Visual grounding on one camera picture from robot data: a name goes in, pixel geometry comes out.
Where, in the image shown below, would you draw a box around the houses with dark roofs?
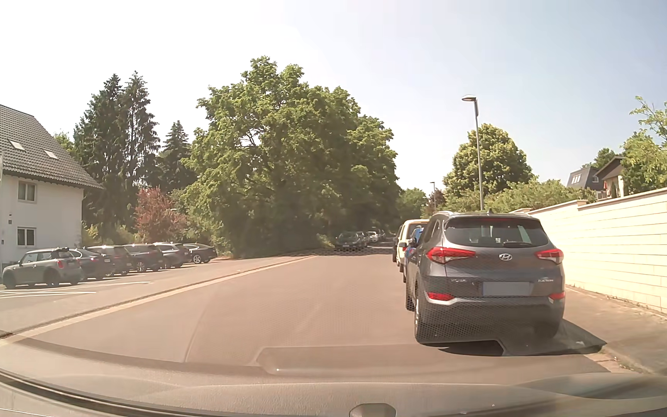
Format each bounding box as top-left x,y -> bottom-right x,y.
566,155 -> 626,200

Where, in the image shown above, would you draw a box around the paved footway beside wall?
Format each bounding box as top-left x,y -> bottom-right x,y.
559,285 -> 667,380

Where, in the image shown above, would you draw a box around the green hedge behind wall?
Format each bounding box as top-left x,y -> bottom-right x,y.
484,178 -> 598,214

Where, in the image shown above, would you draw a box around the grey SUV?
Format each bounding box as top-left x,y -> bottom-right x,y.
404,211 -> 566,345

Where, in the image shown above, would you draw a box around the grey asphalt road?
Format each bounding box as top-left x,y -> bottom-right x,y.
0,246 -> 618,388

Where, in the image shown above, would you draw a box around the pale van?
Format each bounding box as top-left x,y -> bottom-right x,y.
392,219 -> 430,273

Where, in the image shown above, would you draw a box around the white house with dark roof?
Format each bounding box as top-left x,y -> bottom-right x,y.
0,78 -> 103,281

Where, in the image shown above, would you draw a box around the green tree behind wall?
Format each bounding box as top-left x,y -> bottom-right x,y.
621,96 -> 667,195

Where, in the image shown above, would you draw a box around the car's own bonnet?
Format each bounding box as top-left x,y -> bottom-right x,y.
0,354 -> 667,417

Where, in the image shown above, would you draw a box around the large green trees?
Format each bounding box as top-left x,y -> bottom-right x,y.
54,56 -> 402,258

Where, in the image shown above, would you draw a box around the white brick wall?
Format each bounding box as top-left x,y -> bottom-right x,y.
510,181 -> 667,317

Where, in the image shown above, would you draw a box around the red-leaved bush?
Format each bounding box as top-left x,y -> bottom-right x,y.
134,186 -> 188,244

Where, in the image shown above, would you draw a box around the parked dark car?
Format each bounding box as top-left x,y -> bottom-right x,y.
334,231 -> 367,252

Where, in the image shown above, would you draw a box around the row of parked dark cars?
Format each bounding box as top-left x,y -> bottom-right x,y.
1,241 -> 218,290

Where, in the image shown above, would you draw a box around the round green tree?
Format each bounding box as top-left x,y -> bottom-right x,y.
442,123 -> 536,213

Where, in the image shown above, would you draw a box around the tall grey lamp post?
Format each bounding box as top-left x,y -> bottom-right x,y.
462,95 -> 485,212

